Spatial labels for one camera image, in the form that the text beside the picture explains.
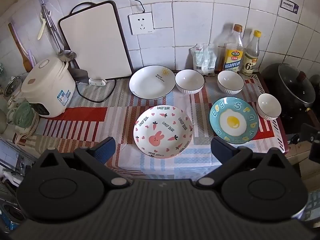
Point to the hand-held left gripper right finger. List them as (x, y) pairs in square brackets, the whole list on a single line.
[(219, 150)]

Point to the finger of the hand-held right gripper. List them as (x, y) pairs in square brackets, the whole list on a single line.
[(315, 152), (310, 133)]

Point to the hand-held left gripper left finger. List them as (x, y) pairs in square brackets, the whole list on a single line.
[(106, 148)]

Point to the teal plate with fried egg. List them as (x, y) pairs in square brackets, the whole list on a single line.
[(233, 121)]

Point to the white ribbed bowl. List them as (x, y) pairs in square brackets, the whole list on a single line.
[(189, 80), (230, 80), (268, 105)]

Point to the white plate with pink bunny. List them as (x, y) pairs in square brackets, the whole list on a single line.
[(162, 130)]

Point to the white plate with sun print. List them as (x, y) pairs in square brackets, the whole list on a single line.
[(150, 83)]

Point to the striped patchwork tablecloth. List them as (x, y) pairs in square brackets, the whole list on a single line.
[(112, 120)]

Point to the glass wok lid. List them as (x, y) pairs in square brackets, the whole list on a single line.
[(296, 85)]

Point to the black wok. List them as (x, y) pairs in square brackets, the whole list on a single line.
[(275, 82)]

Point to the white power plug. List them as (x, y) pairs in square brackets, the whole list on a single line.
[(97, 82)]

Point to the white rice cooker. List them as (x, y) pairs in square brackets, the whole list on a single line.
[(47, 87)]

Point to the pale green container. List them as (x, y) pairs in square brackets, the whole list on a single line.
[(23, 112)]

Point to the white plastic seasoning bag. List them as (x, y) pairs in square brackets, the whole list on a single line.
[(203, 60)]

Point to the white label vinegar bottle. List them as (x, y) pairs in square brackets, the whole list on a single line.
[(250, 62)]

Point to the yellow label oil bottle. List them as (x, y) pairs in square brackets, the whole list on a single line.
[(233, 57)]

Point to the metal ladle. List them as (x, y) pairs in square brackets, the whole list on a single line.
[(67, 55)]

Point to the small glass pot lid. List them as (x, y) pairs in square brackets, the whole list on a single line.
[(12, 86)]

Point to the gas stove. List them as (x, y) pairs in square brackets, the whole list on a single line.
[(11, 211)]

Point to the wooden spatula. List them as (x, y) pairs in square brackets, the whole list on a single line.
[(25, 58)]

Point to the white rice paddle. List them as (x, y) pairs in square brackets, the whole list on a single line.
[(41, 28)]

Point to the white cutting board dark frame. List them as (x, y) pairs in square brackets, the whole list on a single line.
[(96, 40)]

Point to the wall sticker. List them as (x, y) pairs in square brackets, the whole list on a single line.
[(289, 6)]

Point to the white wall socket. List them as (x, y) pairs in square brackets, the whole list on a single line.
[(140, 23)]

